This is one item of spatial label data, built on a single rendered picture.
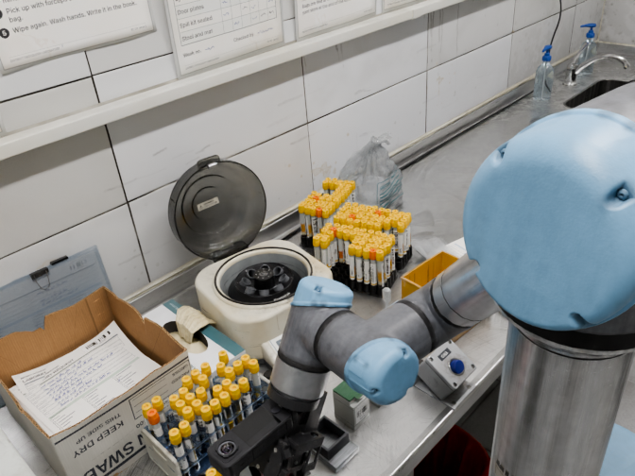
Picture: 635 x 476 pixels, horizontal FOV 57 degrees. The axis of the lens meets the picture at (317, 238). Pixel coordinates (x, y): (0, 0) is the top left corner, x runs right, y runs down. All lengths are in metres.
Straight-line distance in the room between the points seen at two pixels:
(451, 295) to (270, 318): 0.49
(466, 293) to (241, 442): 0.34
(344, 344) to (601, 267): 0.41
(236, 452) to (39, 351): 0.55
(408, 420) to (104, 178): 0.72
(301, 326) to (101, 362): 0.53
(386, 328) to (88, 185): 0.71
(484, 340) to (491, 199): 0.86
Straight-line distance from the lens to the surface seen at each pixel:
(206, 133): 1.32
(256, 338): 1.12
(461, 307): 0.69
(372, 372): 0.66
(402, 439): 1.03
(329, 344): 0.71
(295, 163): 1.53
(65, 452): 0.99
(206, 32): 1.28
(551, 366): 0.43
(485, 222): 0.37
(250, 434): 0.79
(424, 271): 1.25
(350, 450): 1.00
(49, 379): 1.19
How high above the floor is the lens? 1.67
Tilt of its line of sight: 32 degrees down
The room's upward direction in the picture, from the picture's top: 5 degrees counter-clockwise
